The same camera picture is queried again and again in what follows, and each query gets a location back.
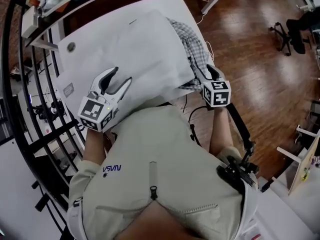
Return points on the black metal railing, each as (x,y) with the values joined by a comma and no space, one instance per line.
(25,124)

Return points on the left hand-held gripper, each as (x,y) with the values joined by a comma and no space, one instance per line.
(96,114)

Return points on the person's beige jacket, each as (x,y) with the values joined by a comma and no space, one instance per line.
(162,171)

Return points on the wooden board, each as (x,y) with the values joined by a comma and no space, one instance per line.
(306,170)

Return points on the beige box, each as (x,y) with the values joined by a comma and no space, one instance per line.
(29,22)

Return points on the person's left forearm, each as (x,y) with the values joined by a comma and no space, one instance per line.
(93,146)

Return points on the black office chair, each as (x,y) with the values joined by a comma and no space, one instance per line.
(296,34)

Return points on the black shoulder camera mount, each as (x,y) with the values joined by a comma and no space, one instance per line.
(236,171)

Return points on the rectangular grey sticker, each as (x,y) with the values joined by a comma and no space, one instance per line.
(68,90)

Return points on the grey checked pillowcase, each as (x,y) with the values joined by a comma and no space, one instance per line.
(197,49)

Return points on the white stand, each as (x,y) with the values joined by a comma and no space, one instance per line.
(297,146)

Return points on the white pillow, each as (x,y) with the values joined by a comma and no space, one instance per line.
(140,54)

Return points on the person's right forearm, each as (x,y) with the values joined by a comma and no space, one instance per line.
(220,131)

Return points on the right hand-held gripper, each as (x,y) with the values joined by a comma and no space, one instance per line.
(217,94)

